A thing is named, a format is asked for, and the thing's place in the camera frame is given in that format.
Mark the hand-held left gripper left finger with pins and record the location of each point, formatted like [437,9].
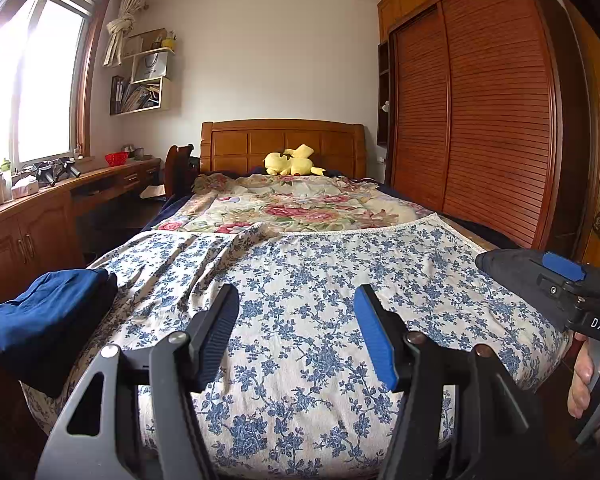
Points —
[217,335]

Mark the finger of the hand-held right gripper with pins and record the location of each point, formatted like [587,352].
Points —
[562,266]
[515,272]

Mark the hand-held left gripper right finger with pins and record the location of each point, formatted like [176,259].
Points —
[377,335]

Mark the person's right hand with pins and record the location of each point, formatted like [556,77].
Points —
[582,367]

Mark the blue floral bedspread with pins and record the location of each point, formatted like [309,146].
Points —
[305,270]

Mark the folded black garment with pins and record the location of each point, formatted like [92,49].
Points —
[80,355]

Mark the pink floral quilt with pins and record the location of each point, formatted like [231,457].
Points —
[290,205]

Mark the white paper sheet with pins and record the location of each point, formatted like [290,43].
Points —
[152,192]

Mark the wooden slatted wardrobe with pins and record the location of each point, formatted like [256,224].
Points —
[495,110]

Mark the wooden chair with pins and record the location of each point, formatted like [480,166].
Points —
[179,170]

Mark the folded navy blue garment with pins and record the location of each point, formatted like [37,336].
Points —
[40,310]

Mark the yellow plush toy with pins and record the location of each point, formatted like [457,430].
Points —
[292,162]

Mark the wooden bed headboard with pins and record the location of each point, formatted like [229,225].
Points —
[230,145]

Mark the small desk clutter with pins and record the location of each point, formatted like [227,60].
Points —
[134,151]

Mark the red basket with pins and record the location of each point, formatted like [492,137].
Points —
[117,159]

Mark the wooden desk with cabinets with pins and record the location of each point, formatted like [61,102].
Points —
[5,240]

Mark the black metal device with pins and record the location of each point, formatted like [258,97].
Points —
[52,170]

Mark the white tissue pack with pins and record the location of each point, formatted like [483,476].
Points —
[26,188]

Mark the row of books and papers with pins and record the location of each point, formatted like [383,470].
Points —
[135,95]

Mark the white paper bag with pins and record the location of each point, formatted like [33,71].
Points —
[150,66]

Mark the yellow green bottles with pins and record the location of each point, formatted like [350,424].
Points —
[168,41]

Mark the brown paper bag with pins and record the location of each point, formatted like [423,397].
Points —
[142,42]

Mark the wood-framed window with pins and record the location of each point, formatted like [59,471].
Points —
[45,85]

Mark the knotted beige curtain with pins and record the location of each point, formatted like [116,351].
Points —
[120,25]

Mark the cream wall shelf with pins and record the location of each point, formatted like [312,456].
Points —
[167,95]

